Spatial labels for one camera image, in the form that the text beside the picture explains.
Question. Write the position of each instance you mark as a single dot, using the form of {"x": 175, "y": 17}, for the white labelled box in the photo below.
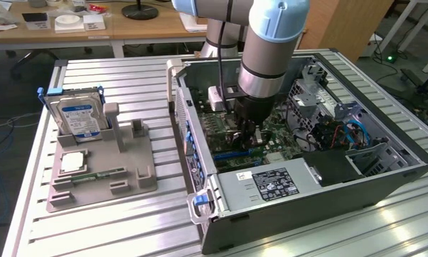
{"x": 93, "y": 21}

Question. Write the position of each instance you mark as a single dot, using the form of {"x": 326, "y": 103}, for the white square dish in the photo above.
{"x": 70, "y": 26}

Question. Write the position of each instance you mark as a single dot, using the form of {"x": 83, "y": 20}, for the wooden cabinet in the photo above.
{"x": 342, "y": 26}

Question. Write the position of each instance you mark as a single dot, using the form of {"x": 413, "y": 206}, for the green motherboard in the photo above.
{"x": 282, "y": 139}

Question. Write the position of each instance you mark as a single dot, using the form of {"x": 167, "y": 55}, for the grey cup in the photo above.
{"x": 38, "y": 3}

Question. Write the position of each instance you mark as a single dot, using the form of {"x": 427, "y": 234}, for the open black PC case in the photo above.
{"x": 307, "y": 214}

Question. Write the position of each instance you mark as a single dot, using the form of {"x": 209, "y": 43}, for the white box black top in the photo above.
{"x": 38, "y": 25}

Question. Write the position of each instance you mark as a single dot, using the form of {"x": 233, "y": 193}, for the white cup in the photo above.
{"x": 54, "y": 2}

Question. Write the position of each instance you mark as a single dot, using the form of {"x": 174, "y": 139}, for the hard disk blue label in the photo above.
{"x": 79, "y": 115}

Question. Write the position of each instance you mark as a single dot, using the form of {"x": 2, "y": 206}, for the grey power supply unit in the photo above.
{"x": 267, "y": 184}

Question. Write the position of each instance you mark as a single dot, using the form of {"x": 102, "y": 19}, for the silver chipset heatsink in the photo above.
{"x": 278, "y": 158}

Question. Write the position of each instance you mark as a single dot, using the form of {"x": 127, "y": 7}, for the wooden desk white legs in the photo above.
{"x": 146, "y": 29}

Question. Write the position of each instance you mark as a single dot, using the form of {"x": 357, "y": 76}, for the grey printed parts rack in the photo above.
{"x": 103, "y": 166}

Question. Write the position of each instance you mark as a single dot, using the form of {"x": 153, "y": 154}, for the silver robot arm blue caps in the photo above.
{"x": 271, "y": 53}

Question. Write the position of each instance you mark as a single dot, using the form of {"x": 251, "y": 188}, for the black floor stand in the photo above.
{"x": 410, "y": 76}

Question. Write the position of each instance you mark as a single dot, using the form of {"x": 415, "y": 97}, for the white paper stack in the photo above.
{"x": 193, "y": 25}

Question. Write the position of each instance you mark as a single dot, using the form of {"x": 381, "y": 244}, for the blue case latch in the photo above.
{"x": 199, "y": 200}

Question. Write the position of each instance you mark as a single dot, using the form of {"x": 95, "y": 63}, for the device with green light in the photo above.
{"x": 391, "y": 57}

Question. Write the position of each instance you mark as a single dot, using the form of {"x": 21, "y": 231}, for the white paper card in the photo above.
{"x": 3, "y": 27}

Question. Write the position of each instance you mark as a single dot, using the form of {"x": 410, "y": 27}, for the white desk frame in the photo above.
{"x": 397, "y": 26}

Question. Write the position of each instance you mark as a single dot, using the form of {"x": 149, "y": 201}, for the red packet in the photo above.
{"x": 98, "y": 9}

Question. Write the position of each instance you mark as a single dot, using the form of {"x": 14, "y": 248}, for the black round lamp base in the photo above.
{"x": 139, "y": 13}

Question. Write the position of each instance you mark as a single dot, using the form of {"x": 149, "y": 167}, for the grey metal disk bay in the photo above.
{"x": 375, "y": 160}

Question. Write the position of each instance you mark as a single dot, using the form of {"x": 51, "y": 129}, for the green RAM stick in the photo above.
{"x": 90, "y": 177}

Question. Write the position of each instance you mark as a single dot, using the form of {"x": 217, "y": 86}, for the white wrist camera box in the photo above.
{"x": 215, "y": 100}

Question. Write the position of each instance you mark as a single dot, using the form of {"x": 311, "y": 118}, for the blue expansion slot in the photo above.
{"x": 230, "y": 155}

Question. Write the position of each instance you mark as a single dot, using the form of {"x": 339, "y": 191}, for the blue disk caddy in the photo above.
{"x": 54, "y": 91}

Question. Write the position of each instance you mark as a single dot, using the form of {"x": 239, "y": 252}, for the silver CPU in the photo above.
{"x": 73, "y": 162}

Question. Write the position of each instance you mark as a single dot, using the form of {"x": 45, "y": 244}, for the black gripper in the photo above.
{"x": 254, "y": 109}

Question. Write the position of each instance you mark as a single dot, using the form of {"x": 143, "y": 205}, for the silver drive cage bracket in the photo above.
{"x": 305, "y": 101}

